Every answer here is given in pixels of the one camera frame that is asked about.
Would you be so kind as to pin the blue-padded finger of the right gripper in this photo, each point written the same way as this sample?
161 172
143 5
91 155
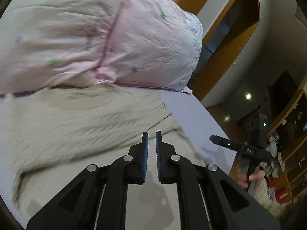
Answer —
218 140

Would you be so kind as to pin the beige cable-knit sweater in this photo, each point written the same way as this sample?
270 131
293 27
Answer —
55 126

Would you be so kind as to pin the fuzzy beige right sleeve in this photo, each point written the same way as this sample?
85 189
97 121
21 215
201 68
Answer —
261 195

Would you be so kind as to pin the wooden bed headboard frame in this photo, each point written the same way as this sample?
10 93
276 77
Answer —
227 27

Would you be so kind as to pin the right pink floral pillow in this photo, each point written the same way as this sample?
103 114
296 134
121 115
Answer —
153 44

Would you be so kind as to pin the pink floral pillow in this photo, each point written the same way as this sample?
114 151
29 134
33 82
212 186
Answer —
153 44
47 43

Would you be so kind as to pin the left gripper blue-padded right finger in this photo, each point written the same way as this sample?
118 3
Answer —
207 197

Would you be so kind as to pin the left pink floral pillow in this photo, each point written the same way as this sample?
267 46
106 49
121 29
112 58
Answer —
47 43

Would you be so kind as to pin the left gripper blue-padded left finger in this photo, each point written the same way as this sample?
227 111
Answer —
96 197

